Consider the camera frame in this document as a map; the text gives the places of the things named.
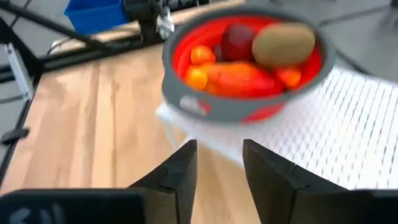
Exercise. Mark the light grey bar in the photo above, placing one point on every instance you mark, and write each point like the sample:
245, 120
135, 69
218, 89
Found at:
18, 71

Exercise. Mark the orange fruit with stem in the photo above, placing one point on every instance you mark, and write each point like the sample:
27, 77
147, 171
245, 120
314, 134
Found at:
289, 77

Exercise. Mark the brown kiwi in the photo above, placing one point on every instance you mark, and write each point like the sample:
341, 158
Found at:
283, 45

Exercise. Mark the black table edge bracket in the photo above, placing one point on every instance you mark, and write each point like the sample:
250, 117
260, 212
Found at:
14, 136

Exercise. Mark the red collapsible bowl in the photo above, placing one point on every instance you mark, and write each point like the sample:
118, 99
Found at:
217, 109

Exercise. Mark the red yellow mango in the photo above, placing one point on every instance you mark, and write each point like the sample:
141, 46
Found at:
242, 79

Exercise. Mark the dark red fruit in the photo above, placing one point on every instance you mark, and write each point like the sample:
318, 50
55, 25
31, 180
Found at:
237, 43

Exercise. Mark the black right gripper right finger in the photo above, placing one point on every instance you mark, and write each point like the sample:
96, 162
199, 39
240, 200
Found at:
267, 183

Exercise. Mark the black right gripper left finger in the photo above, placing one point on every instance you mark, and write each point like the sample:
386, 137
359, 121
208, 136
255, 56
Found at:
177, 186

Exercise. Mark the blue plastic bin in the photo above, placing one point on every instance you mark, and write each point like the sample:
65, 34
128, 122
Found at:
93, 15

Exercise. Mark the white perforated metal shelf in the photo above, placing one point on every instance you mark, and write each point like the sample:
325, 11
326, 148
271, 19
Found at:
342, 133

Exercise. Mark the small yellow-orange fruit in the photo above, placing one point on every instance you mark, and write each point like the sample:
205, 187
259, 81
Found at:
196, 78

